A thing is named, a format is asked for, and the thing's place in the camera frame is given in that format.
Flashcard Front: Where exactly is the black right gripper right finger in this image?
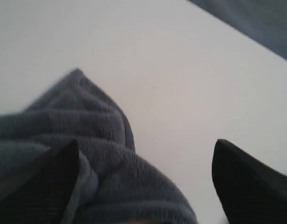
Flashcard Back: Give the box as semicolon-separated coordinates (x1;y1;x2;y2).
212;139;287;224

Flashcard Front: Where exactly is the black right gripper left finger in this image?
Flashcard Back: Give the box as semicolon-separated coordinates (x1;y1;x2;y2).
0;140;79;224

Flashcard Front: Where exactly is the grey fleece towel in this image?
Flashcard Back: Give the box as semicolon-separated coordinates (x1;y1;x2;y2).
0;69;197;224

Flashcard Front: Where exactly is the grey backdrop cloth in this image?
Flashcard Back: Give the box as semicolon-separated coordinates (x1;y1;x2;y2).
191;0;287;60

